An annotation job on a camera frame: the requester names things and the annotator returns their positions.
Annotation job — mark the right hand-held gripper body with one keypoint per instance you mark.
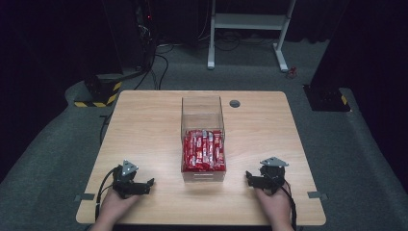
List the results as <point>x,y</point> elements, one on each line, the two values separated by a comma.
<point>272,176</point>

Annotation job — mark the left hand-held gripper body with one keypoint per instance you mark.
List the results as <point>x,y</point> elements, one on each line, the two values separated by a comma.
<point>123,183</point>

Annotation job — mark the person's left hand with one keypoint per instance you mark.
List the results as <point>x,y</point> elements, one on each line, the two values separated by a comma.
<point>115,205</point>

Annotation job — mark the person's right hand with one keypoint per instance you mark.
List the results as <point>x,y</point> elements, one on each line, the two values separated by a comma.
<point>274,205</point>

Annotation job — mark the grey tape strip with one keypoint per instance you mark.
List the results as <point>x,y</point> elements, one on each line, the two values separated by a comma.
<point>84,197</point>
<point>317,195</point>

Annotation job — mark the pile of red snack packets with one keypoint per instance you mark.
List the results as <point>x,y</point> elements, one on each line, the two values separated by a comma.
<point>203,150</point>

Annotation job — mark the clear acrylic box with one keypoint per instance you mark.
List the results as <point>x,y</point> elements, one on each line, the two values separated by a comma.
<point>202,109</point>

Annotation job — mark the black base with yellow stripes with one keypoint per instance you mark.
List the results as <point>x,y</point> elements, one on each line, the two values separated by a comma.
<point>101,93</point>

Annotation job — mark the black stand base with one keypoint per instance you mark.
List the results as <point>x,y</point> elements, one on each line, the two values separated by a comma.
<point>327,97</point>

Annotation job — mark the small red floor object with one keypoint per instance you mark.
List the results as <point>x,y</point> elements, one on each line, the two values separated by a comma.
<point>291,72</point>

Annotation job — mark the white metal stand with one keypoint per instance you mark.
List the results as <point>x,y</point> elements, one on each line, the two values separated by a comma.
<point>247,20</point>

